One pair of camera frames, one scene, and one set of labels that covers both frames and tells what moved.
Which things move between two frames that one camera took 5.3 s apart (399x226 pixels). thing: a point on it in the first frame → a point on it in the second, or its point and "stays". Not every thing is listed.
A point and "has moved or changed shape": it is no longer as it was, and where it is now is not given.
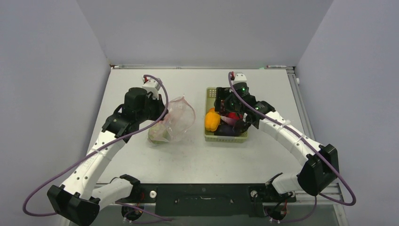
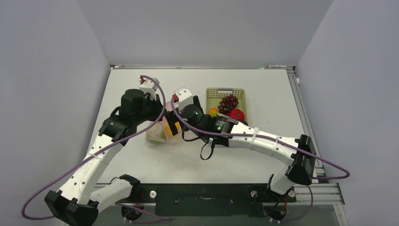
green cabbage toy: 158,133 stays
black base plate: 207,200 stays
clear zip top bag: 180,117 stays
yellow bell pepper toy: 212,120 has moved or changed shape
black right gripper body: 225,93 → 172,117
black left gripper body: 152,109 stays
